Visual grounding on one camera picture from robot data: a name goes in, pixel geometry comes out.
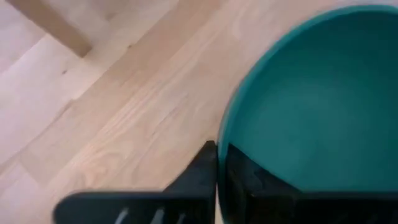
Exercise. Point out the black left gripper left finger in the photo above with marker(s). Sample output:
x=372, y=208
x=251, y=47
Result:
x=202, y=180

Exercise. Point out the teal bowl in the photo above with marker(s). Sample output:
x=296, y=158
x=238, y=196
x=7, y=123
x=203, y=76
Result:
x=326, y=109

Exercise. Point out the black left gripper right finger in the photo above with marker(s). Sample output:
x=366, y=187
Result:
x=258, y=199

